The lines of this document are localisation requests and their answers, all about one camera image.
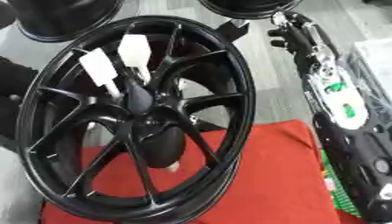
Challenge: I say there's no green white checked sheet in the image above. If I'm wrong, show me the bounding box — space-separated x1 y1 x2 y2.
319 150 363 218

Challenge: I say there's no black wheel stand bracket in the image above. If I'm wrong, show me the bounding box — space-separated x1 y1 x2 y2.
213 19 253 44

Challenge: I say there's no black spoked wheel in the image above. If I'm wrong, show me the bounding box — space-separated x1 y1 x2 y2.
13 14 257 224

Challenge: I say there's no black round wheel rim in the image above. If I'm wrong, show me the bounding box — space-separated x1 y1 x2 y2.
6 0 126 44
196 0 305 20

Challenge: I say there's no pale pierced plastic crate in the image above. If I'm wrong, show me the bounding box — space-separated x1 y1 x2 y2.
344 38 392 121

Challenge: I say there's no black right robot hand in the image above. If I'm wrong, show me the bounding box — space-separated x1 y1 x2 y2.
266 10 328 73

